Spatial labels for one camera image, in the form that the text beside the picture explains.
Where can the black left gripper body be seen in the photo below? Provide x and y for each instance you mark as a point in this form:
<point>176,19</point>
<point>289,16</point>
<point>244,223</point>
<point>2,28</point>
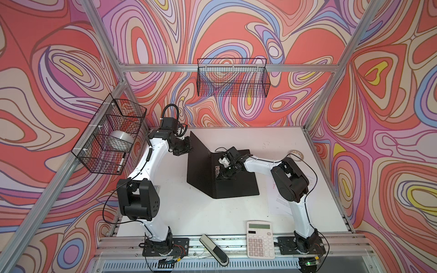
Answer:
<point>181,146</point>

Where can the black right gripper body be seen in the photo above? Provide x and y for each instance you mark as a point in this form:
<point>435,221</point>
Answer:
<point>229,173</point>

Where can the blue file folder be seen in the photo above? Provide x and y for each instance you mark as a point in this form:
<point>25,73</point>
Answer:
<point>202,173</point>

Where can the printed paper files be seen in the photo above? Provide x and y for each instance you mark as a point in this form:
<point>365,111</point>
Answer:
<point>276,203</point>

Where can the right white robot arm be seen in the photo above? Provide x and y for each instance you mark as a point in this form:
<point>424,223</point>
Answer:
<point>291,183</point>

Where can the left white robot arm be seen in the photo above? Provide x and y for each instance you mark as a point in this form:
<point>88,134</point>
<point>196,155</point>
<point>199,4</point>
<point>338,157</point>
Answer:
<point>137,196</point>

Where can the marker pen in basket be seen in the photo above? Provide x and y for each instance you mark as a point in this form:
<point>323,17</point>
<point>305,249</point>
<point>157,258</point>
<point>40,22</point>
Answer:
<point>121,164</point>

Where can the white tape roll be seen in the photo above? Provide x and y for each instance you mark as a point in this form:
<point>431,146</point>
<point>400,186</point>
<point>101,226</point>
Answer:
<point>296,155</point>

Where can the white desk calculator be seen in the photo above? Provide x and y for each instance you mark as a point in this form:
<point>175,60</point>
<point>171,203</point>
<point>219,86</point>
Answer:
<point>259,240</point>

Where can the grey black stapler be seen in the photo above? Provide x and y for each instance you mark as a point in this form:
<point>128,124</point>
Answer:
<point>214,250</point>

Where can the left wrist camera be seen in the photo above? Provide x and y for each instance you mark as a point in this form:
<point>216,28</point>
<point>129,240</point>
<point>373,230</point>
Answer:
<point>181,130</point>

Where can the black wire basket left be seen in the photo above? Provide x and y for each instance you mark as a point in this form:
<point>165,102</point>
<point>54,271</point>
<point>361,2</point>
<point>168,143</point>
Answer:
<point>106,145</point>

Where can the black wire basket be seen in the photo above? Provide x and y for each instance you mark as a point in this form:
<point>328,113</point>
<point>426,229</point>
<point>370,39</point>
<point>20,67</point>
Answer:
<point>232,77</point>
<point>106,145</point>

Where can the black wire basket back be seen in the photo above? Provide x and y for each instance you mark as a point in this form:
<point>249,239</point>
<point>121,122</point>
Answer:
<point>232,77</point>

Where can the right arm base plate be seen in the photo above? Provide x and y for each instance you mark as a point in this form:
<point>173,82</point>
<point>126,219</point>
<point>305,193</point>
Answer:
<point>299,246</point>

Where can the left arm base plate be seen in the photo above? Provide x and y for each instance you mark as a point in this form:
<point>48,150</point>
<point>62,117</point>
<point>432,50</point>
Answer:
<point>178,247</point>

